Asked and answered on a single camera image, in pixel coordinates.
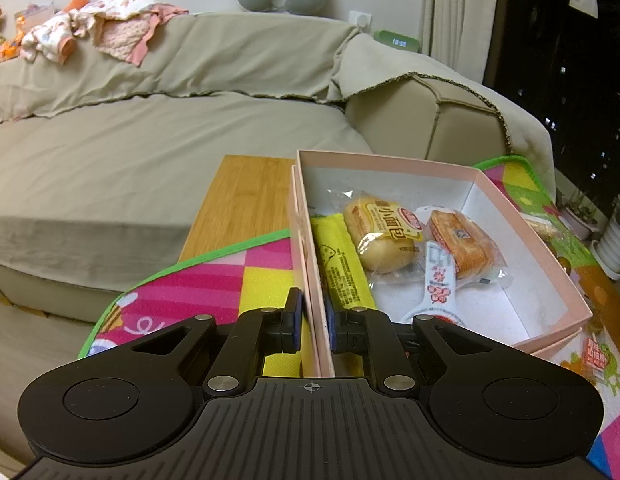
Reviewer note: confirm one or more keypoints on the white patterned baby garment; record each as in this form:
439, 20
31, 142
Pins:
50, 40

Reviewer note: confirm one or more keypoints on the white floral spoon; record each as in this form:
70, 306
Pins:
437, 280

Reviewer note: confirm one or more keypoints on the beige sofa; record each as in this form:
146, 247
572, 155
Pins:
464, 120

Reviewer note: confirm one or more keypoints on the yellow snack bar packet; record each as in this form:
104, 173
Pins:
340, 270

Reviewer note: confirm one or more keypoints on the green digital clock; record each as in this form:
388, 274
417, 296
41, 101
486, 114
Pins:
397, 41

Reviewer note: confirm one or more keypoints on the red label hawthorn stick packet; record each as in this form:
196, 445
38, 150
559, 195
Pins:
597, 355

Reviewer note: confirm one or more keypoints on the beige curtain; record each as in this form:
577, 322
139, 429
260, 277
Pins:
459, 10

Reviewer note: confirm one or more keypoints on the orange cake packet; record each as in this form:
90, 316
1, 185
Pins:
459, 240

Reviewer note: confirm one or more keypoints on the pink quilted baby garment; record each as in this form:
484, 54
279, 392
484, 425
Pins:
125, 30

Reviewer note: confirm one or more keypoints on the small orange toys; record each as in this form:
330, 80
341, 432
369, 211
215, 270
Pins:
2, 40

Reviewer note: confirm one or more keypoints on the white ribbed pot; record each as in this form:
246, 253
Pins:
614, 242

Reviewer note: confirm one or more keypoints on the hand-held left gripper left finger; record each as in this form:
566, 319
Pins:
296, 322

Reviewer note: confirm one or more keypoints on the dark balcony window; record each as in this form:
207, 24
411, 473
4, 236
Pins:
564, 85

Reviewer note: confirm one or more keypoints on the white wall socket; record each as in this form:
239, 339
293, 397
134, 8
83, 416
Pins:
361, 20

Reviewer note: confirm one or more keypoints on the brown eggs packet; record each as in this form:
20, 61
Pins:
564, 264

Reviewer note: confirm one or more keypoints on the rice crisp bar packet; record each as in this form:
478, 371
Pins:
539, 227

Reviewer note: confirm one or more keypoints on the white plant pot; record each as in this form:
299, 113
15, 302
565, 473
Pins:
579, 220

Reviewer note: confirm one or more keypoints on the light beige armrest throw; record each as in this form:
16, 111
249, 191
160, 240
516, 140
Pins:
389, 60

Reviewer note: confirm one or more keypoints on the clear bun packet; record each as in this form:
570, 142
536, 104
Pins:
379, 240

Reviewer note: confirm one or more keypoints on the grey-beige sofa cover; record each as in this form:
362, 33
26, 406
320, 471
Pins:
140, 160

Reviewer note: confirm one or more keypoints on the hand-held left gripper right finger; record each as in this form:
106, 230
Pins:
330, 325

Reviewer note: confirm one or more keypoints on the pink cardboard box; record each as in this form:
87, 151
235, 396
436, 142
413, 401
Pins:
494, 310

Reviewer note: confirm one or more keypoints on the colourful cartoon play mat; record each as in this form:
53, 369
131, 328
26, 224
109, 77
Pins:
190, 300

